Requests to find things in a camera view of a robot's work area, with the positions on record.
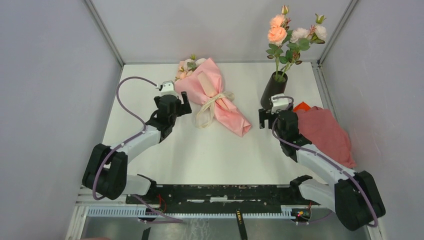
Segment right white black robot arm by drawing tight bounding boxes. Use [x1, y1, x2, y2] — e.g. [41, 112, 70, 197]
[258, 108, 386, 231]

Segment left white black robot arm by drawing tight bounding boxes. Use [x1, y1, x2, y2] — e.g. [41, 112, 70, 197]
[82, 91, 192, 204]

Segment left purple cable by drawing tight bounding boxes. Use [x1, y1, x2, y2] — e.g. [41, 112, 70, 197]
[91, 76, 184, 225]

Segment white slotted cable duct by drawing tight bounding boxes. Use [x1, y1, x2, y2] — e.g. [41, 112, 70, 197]
[86, 205, 296, 220]

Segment purple cable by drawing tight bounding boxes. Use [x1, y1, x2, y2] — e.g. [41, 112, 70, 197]
[91, 76, 184, 225]
[271, 96, 380, 228]

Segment pink crumpled cloth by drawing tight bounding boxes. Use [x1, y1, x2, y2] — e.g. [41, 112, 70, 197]
[294, 105, 357, 169]

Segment orange paper piece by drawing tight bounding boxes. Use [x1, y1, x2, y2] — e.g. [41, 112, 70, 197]
[293, 101, 311, 112]

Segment pink paper bouquet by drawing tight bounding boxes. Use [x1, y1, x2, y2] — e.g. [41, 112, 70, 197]
[174, 58, 252, 137]

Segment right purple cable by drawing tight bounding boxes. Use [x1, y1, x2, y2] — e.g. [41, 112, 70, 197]
[271, 96, 380, 228]

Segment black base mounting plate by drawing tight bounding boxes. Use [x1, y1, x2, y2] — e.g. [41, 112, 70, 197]
[141, 184, 316, 214]

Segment black printed strap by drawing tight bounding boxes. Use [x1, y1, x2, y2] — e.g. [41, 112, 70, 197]
[235, 208, 249, 240]

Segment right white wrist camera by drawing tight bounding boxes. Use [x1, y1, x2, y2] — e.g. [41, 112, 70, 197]
[270, 93, 294, 113]

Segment cream printed ribbon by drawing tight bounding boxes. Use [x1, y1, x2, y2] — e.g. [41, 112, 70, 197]
[195, 91, 235, 129]

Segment black cylindrical vase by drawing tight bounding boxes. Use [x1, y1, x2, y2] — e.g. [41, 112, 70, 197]
[260, 70, 288, 110]

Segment peach white artificial roses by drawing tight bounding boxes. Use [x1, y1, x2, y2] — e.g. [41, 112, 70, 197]
[265, 5, 328, 83]

